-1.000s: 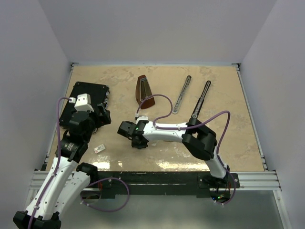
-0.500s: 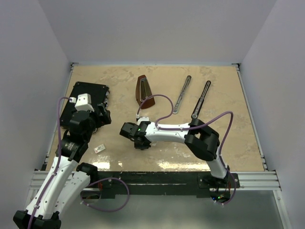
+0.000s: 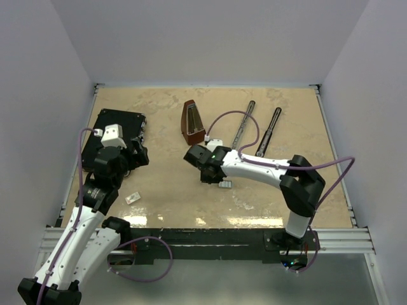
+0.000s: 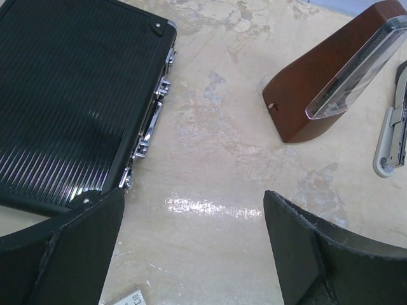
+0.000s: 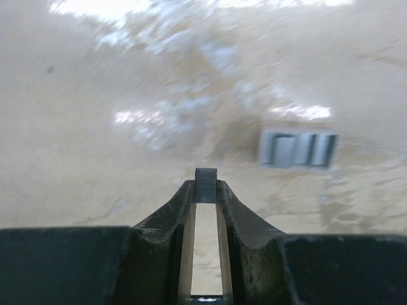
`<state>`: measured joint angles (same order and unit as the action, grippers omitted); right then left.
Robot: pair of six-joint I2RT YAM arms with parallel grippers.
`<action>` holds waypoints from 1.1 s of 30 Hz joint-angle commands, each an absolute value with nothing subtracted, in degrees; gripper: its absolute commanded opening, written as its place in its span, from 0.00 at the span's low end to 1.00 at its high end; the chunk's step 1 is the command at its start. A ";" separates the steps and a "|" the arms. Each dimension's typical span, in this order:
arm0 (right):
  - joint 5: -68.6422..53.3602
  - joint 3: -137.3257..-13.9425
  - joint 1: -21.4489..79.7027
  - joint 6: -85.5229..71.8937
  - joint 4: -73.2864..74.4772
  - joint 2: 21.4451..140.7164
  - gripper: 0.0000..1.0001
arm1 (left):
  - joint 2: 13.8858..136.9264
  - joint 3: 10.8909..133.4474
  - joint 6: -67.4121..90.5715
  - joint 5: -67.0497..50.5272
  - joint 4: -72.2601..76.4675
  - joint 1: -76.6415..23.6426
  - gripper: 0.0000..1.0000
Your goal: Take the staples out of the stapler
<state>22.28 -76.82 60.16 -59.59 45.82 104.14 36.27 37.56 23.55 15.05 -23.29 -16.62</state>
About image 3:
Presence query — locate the staple strips pack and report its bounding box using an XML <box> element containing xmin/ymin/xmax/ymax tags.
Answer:
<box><xmin>218</xmin><ymin>180</ymin><xmax>233</xmax><ymax>189</ymax></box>

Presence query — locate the small white card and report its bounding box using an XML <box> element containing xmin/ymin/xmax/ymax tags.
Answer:
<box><xmin>125</xmin><ymin>192</ymin><xmax>141</xmax><ymax>205</ymax></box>

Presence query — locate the grey black stapler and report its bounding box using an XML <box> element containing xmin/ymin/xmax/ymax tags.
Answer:
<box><xmin>231</xmin><ymin>100</ymin><xmax>256</xmax><ymax>149</ymax></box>

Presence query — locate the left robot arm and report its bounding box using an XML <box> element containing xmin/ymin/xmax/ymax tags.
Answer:
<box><xmin>18</xmin><ymin>137</ymin><xmax>149</xmax><ymax>304</ymax></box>

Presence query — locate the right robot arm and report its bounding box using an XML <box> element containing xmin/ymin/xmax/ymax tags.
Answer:
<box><xmin>184</xmin><ymin>145</ymin><xmax>326</xmax><ymax>250</ymax></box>

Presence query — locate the black ribbed briefcase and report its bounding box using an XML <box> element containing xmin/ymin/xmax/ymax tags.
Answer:
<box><xmin>81</xmin><ymin>109</ymin><xmax>147</xmax><ymax>172</ymax></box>

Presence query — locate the brown wooden metronome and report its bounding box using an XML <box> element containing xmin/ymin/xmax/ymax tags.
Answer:
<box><xmin>181</xmin><ymin>100</ymin><xmax>206</xmax><ymax>146</ymax></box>

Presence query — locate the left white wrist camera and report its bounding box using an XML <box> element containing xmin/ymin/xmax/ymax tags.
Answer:
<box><xmin>93</xmin><ymin>124</ymin><xmax>127</xmax><ymax>149</ymax></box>

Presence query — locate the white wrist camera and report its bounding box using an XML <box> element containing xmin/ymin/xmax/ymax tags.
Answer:
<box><xmin>93</xmin><ymin>124</ymin><xmax>127</xmax><ymax>149</ymax></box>
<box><xmin>204</xmin><ymin>135</ymin><xmax>223</xmax><ymax>152</ymax></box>

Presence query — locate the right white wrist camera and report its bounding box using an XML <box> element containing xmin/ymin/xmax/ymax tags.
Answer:
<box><xmin>204</xmin><ymin>135</ymin><xmax>223</xmax><ymax>152</ymax></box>

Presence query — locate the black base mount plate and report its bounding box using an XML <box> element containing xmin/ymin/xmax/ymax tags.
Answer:
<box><xmin>113</xmin><ymin>224</ymin><xmax>321</xmax><ymax>267</ymax></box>

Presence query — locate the aluminium frame rail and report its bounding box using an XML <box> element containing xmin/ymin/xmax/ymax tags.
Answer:
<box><xmin>24</xmin><ymin>84</ymin><xmax>378</xmax><ymax>305</ymax></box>

